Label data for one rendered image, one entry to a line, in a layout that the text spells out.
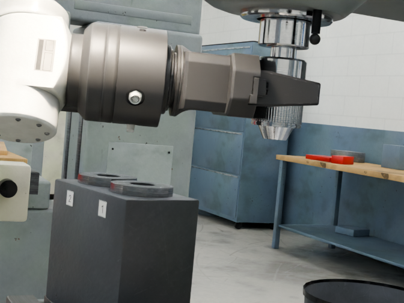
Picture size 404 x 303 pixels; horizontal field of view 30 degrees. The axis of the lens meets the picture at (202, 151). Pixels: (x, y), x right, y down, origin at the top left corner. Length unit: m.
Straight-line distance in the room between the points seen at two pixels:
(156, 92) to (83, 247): 0.49
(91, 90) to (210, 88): 0.10
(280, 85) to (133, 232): 0.40
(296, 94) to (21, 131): 0.24
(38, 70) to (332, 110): 7.21
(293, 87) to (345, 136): 6.90
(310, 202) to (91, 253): 6.99
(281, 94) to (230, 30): 9.23
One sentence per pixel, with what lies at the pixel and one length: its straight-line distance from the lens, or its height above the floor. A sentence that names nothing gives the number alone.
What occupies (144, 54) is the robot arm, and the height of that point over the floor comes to 1.26.
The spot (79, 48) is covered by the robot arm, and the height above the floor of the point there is 1.26.
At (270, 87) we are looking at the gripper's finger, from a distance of 0.67.
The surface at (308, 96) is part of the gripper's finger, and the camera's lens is 0.68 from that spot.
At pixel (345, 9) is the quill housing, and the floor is 1.31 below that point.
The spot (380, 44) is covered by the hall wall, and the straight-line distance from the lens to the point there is 7.32.
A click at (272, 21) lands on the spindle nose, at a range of 0.69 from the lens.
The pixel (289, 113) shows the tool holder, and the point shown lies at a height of 1.22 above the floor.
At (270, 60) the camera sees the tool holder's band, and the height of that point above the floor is 1.27.
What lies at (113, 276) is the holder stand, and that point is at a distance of 1.02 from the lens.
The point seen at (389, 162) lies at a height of 0.94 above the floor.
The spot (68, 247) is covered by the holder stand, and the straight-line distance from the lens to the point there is 1.13.
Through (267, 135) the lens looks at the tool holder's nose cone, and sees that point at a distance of 0.69.
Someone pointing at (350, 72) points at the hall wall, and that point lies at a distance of 7.62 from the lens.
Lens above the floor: 1.21
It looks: 3 degrees down
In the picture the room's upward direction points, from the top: 5 degrees clockwise
